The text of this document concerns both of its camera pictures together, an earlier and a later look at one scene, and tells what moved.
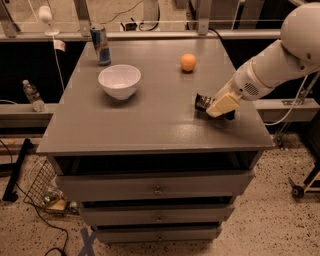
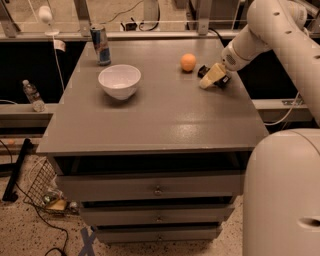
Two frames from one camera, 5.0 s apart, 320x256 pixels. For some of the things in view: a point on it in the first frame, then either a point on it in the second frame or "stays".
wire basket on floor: (43, 191) stays
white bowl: (120, 81) stays
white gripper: (242, 84) → (231, 60)
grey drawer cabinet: (129, 145) stays
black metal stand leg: (10, 194) stays
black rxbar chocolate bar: (203, 102) → (221, 82)
